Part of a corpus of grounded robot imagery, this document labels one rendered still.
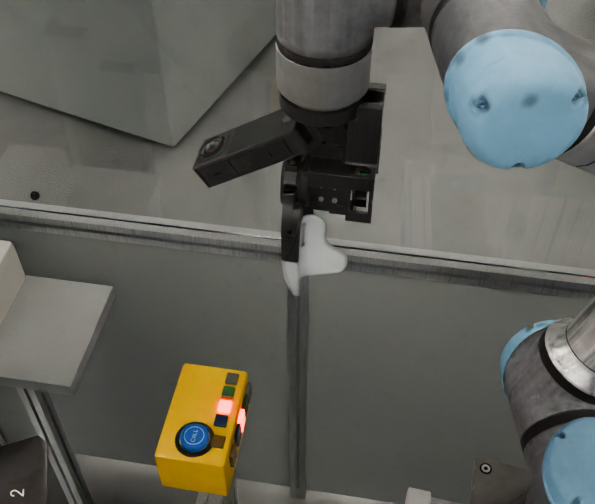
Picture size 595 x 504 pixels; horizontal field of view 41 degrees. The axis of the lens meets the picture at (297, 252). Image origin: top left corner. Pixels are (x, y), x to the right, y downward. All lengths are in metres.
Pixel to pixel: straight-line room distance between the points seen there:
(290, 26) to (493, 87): 0.19
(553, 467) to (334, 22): 0.57
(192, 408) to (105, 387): 0.86
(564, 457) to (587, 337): 0.14
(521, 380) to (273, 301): 0.69
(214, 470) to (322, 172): 0.58
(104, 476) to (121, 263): 0.91
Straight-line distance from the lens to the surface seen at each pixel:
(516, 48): 0.48
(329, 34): 0.59
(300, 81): 0.62
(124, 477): 2.37
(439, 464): 2.04
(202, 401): 1.18
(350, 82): 0.62
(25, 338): 1.59
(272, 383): 1.83
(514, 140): 0.49
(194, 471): 1.16
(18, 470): 1.00
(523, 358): 1.05
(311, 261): 0.73
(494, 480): 1.18
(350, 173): 0.68
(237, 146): 0.70
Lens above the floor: 2.06
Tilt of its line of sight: 47 degrees down
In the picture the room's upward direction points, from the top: straight up
